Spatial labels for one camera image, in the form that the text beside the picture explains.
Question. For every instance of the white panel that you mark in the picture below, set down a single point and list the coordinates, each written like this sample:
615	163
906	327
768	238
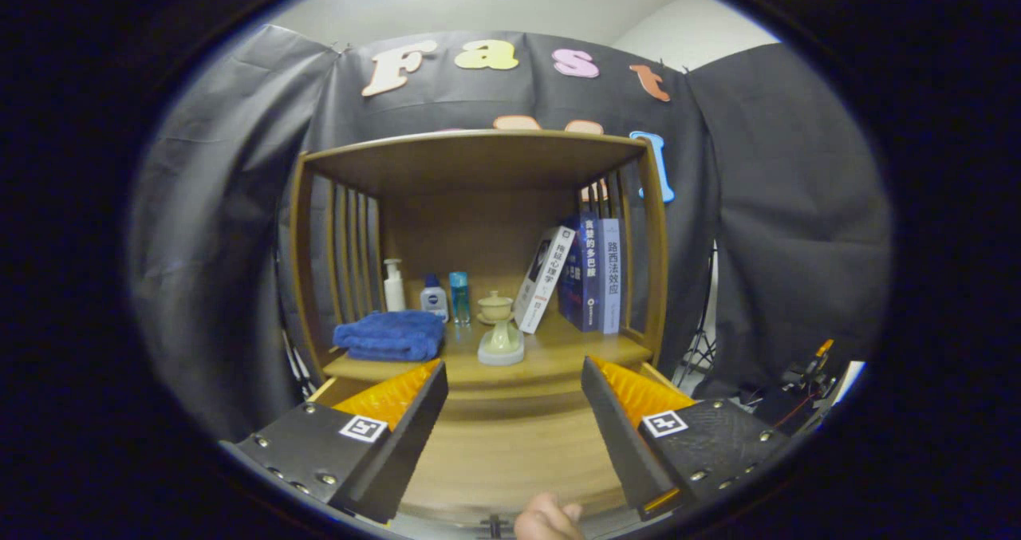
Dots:
849	380

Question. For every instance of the white book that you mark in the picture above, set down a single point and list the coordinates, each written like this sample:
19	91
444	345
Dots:
545	281

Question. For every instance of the beige lidded teacup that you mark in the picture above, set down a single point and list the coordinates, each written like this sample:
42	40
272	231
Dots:
495	309

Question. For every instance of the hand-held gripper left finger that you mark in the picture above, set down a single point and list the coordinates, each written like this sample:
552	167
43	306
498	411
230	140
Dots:
407	436

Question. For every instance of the white bottle with blue cap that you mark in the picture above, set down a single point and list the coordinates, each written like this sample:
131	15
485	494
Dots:
434	301

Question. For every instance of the light blue book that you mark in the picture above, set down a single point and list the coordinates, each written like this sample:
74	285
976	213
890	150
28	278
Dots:
610	285

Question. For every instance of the wooden countertop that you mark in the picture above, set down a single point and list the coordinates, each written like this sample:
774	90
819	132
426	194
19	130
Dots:
558	348

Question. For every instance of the white pump bottle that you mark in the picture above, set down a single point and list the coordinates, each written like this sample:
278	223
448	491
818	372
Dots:
394	293

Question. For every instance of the wooden drawer with black knob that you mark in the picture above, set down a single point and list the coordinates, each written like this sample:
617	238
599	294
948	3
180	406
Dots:
510	452

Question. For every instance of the black backdrop cloth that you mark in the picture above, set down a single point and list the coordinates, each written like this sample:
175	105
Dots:
223	229

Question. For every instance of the blue folded towel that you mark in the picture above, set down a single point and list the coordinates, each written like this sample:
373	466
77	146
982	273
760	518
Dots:
391	337

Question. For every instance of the pale green ceramic tea funnel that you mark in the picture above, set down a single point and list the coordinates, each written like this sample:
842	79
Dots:
502	350

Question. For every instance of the wooden cabinet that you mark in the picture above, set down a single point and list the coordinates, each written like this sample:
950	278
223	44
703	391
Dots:
478	237

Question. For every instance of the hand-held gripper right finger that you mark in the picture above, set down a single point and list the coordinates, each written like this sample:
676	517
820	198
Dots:
618	436

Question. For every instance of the black device with orange part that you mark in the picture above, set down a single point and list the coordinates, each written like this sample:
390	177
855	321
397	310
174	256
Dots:
810	376

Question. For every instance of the dark blue book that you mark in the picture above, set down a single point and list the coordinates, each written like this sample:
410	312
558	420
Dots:
589	277

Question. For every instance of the clear blue bottle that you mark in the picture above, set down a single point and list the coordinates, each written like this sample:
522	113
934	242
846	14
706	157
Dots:
459	301

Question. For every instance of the black tripod stand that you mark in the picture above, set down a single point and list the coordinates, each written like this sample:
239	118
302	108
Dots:
702	348
297	364

